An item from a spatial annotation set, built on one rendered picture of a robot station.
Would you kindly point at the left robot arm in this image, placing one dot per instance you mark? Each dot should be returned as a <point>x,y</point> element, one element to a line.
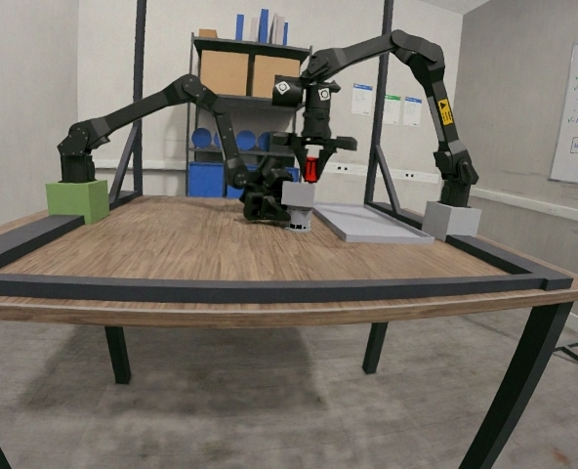
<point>427,64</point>

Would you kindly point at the grey cylinder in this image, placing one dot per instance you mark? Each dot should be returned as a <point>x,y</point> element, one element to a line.
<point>300,219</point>

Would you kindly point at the white bracket with holes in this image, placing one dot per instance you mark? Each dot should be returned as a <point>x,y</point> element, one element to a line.
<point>298,194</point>

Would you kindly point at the red screwdriver handle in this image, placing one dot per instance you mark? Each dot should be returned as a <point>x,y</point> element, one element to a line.
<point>311,168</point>

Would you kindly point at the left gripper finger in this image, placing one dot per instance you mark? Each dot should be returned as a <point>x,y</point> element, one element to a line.
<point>301,155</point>
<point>322,161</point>

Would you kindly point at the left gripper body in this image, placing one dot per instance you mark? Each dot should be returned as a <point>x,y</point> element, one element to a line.
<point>316,123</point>

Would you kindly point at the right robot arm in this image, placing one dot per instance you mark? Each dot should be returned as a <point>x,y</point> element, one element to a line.
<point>92,133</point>

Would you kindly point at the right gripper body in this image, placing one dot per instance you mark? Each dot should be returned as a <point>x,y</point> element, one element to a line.
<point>256,203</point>

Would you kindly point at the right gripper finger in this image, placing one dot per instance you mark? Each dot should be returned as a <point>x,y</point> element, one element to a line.
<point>271,211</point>

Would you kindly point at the white shallow tray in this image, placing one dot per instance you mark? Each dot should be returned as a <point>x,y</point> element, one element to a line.
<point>367,225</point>

